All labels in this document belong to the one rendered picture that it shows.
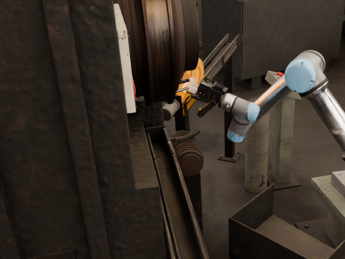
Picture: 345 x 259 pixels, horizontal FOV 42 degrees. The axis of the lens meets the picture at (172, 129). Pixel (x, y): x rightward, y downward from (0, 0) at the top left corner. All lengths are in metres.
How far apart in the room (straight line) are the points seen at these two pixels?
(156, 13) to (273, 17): 2.58
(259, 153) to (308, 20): 1.80
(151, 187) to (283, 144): 1.50
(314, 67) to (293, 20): 2.13
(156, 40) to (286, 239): 0.65
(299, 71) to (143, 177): 0.83
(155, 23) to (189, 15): 0.14
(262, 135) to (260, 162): 0.15
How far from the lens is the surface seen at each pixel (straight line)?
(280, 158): 2.52
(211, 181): 2.62
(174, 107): 1.89
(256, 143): 2.36
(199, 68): 2.13
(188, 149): 1.87
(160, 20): 1.18
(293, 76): 1.72
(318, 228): 2.31
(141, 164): 1.15
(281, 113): 2.39
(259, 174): 2.46
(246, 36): 3.60
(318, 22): 4.01
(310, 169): 2.77
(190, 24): 1.28
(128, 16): 1.20
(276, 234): 1.34
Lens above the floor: 1.47
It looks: 27 degrees down
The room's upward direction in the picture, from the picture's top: 4 degrees counter-clockwise
